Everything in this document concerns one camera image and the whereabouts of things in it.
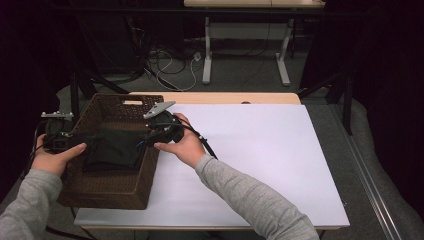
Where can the white board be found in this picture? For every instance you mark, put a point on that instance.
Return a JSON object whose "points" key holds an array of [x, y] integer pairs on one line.
{"points": [[266, 150]]}

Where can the person's left hand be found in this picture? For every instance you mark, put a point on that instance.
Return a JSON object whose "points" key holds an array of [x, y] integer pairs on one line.
{"points": [[53, 161]]}

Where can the aluminium rail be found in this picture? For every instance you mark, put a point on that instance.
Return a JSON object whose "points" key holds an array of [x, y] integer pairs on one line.
{"points": [[370, 186]]}

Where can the brown wicker basket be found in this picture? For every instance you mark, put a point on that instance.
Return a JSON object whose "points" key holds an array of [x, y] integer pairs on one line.
{"points": [[110, 190]]}

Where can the white power adapter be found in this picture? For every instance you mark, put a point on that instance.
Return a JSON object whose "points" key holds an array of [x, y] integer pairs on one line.
{"points": [[197, 56]]}

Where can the person's right hand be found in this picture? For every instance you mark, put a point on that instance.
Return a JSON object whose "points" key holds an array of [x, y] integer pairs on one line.
{"points": [[188, 146]]}

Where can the white desk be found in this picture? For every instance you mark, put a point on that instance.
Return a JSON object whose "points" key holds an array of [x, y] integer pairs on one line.
{"points": [[207, 66]]}

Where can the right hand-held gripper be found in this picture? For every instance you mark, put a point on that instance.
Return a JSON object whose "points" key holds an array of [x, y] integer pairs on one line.
{"points": [[166, 128]]}

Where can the black shorts with blue print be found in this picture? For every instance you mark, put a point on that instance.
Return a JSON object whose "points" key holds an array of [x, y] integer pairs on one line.
{"points": [[113, 150]]}

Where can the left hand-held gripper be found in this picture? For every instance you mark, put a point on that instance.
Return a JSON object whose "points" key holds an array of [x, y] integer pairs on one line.
{"points": [[55, 128]]}

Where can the black metal stand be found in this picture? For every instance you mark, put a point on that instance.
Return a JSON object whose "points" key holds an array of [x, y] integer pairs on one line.
{"points": [[348, 106], [74, 96]]}

